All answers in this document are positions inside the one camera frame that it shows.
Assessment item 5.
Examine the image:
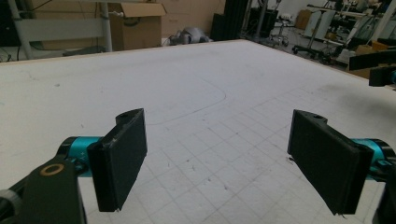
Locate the white workbench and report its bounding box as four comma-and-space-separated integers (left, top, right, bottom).
303, 3, 370, 41

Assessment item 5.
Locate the grey rounded device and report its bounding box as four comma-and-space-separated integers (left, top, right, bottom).
169, 26, 213, 46

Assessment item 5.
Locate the large beige cardboard box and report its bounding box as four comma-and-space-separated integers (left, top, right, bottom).
160, 0, 227, 40

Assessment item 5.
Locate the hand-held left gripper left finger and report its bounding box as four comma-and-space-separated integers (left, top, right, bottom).
87, 107, 149, 213

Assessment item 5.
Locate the black flat box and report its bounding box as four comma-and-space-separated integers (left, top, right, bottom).
62, 45, 107, 58

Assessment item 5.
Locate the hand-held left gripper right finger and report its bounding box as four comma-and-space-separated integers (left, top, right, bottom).
287, 109, 375, 216

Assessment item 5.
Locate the black office chair base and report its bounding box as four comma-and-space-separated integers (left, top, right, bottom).
291, 43, 337, 62

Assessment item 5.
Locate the white desk frame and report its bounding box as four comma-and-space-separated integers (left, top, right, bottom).
7, 0, 114, 61

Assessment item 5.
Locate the small cardboard box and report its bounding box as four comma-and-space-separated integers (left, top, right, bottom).
354, 40, 390, 54

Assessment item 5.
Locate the open cardboard box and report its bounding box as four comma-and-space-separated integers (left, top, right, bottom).
107, 1, 167, 52

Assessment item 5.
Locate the black computer tower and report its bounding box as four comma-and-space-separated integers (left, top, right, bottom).
0, 0, 20, 48

